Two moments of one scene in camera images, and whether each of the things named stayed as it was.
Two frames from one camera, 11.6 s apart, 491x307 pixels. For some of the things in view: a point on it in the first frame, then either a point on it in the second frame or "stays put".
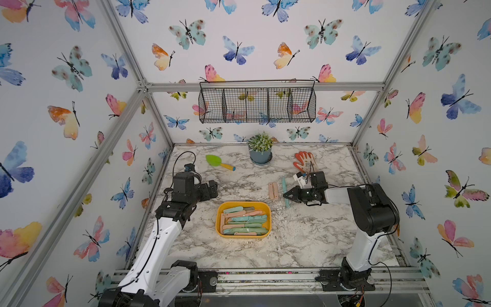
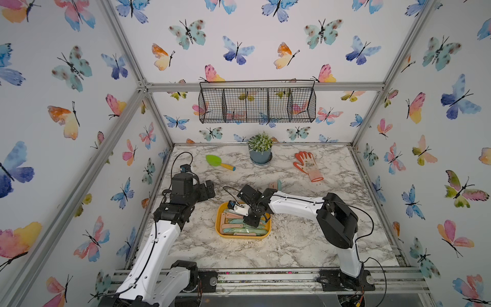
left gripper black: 207,196 stays put
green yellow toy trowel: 215,160 stays put
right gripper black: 295,194 -> 250,222
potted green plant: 260,146 stays put
